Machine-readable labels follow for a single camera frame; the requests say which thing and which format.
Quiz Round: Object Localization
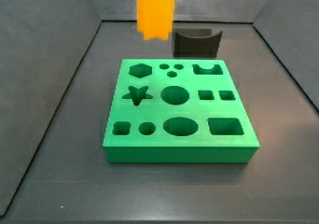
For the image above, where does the green shape sorter block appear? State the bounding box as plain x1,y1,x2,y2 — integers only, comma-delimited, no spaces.
103,59,259,163

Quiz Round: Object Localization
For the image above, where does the black curved block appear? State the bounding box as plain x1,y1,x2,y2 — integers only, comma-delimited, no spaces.
174,28,223,59

